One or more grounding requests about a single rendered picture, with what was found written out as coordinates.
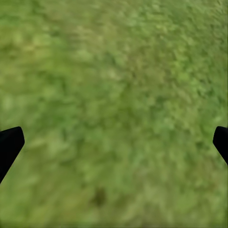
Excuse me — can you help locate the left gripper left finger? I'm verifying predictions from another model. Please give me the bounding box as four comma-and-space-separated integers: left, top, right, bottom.
0, 126, 25, 183

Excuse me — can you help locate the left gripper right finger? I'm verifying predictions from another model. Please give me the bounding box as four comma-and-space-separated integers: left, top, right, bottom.
213, 126, 228, 165

